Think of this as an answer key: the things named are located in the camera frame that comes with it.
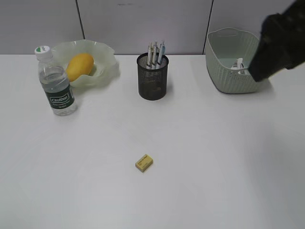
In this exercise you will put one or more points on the clear water bottle green label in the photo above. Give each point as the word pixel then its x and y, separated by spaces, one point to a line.
pixel 54 82

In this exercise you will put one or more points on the cream white pen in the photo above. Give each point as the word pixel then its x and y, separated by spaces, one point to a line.
pixel 149 57

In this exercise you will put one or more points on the light green plastic basket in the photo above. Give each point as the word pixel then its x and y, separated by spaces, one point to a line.
pixel 223 47

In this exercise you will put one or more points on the pale green wavy glass plate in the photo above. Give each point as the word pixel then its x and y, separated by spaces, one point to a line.
pixel 104 61

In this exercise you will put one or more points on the black mesh pen holder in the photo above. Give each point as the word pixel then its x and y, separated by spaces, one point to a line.
pixel 159 75

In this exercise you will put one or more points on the blue grey pen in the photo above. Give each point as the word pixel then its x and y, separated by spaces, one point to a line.
pixel 161 53

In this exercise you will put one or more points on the yellow eraser front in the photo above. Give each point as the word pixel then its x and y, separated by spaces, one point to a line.
pixel 144 162

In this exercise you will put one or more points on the grey white pen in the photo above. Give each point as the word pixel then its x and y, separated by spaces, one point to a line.
pixel 155 55

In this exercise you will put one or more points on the white waste paper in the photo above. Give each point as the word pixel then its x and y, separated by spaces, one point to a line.
pixel 239 66

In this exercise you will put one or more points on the yellow eraser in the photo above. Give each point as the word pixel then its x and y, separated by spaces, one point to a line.
pixel 157 89
pixel 144 162
pixel 150 82

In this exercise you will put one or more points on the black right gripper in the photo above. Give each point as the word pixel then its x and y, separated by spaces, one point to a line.
pixel 282 43

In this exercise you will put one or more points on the yellow mango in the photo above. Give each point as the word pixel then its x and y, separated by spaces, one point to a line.
pixel 80 64

